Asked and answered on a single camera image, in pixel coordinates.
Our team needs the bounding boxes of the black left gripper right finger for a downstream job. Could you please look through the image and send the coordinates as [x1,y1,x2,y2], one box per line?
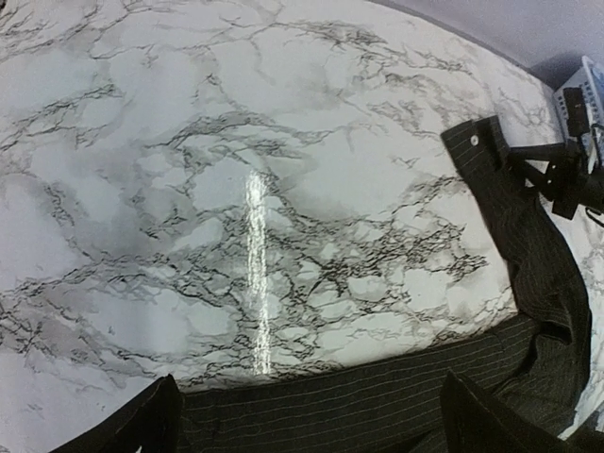
[440,372,580,453]

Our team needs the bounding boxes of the black pinstriped shirt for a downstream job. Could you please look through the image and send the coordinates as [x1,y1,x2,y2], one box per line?
[177,116,592,452]

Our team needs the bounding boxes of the white plastic laundry basket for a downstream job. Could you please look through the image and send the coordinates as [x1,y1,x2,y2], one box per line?
[553,56,603,139]

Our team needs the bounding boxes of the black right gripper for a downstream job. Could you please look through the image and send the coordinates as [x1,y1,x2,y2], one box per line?
[499,141,603,218]

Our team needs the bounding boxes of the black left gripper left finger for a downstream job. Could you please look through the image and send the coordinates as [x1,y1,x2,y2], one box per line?
[52,375,183,453]

